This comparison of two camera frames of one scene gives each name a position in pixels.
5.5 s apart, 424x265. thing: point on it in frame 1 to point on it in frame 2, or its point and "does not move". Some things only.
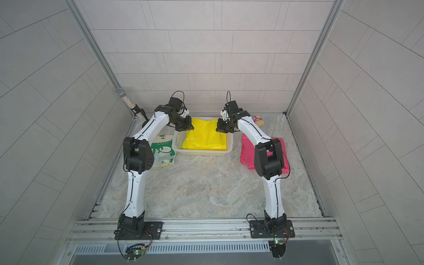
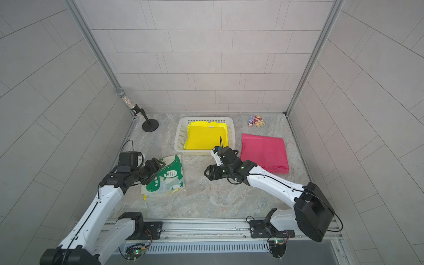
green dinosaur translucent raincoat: x=162 y=148 to x=169 y=179
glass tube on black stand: x=139 y=112 does not move
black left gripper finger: x=184 y=127 to x=144 y=178
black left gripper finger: x=188 y=125 to x=155 y=163
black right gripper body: x=232 y=126 to x=228 y=170
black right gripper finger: x=222 y=125 to x=213 y=170
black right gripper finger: x=223 y=129 to x=213 y=174
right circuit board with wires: x=278 y=247 does not move
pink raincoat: x=247 y=154 does not move
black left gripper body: x=178 y=120 to x=138 y=173
